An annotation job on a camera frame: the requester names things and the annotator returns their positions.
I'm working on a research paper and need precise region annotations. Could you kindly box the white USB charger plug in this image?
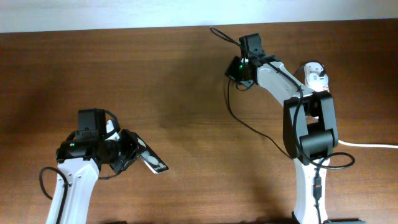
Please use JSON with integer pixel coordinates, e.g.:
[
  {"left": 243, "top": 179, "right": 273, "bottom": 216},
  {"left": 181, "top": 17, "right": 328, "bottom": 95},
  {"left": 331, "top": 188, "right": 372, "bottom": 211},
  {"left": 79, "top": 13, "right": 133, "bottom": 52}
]
[{"left": 305, "top": 72, "right": 329, "bottom": 90}]

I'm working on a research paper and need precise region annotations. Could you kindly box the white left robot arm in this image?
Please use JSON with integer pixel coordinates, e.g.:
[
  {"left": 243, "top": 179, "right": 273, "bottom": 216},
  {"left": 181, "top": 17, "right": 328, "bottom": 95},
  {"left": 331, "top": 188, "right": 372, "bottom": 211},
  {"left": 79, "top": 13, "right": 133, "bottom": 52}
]
[{"left": 46, "top": 108, "right": 146, "bottom": 223}]

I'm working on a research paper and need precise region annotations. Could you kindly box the black Galaxy smartphone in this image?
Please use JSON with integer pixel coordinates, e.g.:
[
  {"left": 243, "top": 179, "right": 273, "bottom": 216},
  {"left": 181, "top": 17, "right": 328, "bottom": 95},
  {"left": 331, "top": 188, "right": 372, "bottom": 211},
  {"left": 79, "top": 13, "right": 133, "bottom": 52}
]
[{"left": 134, "top": 133, "right": 169, "bottom": 174}]

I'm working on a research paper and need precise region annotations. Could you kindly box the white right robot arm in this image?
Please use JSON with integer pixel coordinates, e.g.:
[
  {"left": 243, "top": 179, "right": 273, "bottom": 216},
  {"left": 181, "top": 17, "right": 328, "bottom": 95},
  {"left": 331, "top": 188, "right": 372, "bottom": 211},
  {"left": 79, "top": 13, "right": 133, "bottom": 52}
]
[{"left": 226, "top": 34, "right": 339, "bottom": 223}]

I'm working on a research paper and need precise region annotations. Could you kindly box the black USB charging cable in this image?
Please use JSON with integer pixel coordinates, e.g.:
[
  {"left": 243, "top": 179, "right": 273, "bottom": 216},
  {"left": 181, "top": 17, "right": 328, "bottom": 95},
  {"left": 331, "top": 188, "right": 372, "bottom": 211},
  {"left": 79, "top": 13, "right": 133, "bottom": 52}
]
[{"left": 224, "top": 60, "right": 327, "bottom": 160}]

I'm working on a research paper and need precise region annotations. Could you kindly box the white power strip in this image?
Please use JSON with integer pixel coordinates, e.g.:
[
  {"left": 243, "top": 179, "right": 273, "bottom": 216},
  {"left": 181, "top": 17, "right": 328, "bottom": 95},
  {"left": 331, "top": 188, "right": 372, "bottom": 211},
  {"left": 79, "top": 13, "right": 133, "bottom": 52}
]
[{"left": 304, "top": 62, "right": 330, "bottom": 92}]

